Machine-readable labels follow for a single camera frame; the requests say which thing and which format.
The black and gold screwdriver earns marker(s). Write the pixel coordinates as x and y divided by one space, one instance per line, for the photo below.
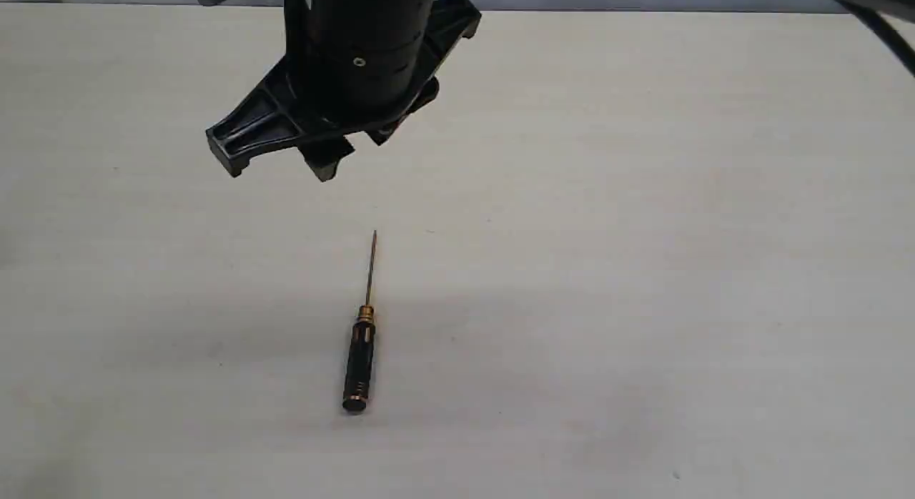
356 392

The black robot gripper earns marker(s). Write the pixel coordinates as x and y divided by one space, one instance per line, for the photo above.
349 67

